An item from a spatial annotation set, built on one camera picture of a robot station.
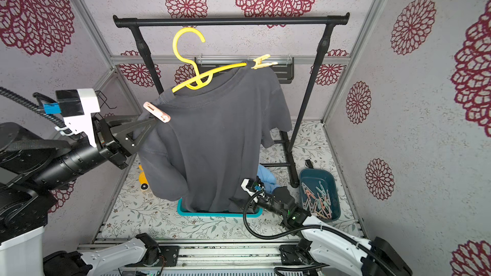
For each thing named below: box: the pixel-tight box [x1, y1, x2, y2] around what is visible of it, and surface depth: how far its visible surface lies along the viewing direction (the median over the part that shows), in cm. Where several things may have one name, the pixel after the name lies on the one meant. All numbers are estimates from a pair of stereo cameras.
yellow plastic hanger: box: [171, 27, 248, 93], surface depth 39 cm
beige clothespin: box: [250, 54, 279, 70], surface depth 43 cm
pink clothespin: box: [143, 101, 172, 124], surface depth 35 cm
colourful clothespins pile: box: [301, 180, 333, 220], surface depth 89 cm
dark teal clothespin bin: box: [299, 168, 342, 222], surface depth 91 cm
